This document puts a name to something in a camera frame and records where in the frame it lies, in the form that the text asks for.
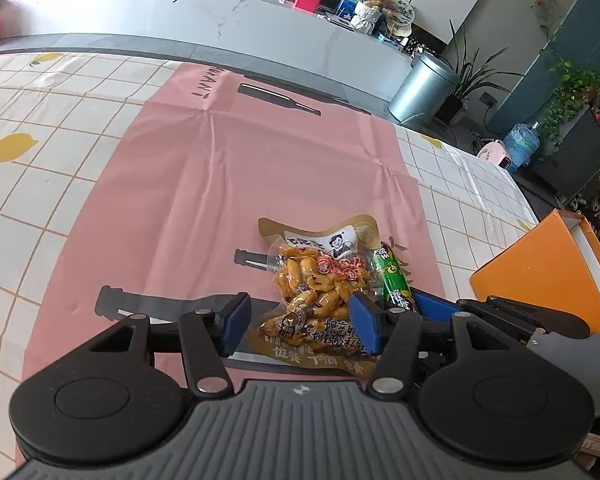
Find white textured pot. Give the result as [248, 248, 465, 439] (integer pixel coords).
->
[349, 2, 382, 34]

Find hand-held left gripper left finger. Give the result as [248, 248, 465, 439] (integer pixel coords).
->
[87, 292, 253, 397]

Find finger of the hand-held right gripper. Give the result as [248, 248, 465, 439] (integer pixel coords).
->
[418, 335, 457, 387]
[410, 288, 592, 347]

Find clear packet of orange beans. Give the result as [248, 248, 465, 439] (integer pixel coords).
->
[256, 213, 382, 377]

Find brown cardboard box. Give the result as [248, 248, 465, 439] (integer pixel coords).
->
[577, 434, 600, 472]

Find blue water bottle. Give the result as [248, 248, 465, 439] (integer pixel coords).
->
[502, 120, 541, 174]

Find orange storage box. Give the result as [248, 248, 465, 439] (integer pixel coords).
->
[469, 209, 600, 337]

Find small pink appliance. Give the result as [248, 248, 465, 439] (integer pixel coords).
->
[476, 139, 514, 171]

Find potted long-leaf plant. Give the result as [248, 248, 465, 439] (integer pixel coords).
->
[432, 19, 525, 127]

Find green trailing vine plant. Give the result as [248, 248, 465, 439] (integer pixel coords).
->
[539, 57, 600, 162]

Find pink table mat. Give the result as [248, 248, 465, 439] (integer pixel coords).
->
[15, 62, 448, 466]

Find round paper fan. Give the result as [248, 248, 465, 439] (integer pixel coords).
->
[384, 0, 417, 32]

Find silver metal bin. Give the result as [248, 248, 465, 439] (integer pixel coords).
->
[388, 53, 460, 124]

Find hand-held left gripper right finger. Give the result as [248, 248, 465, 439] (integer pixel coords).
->
[349, 292, 512, 402]

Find dark grey cabinet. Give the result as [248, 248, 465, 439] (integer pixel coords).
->
[529, 104, 600, 207]

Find green sausage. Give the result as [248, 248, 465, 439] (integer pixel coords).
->
[372, 242, 422, 317]

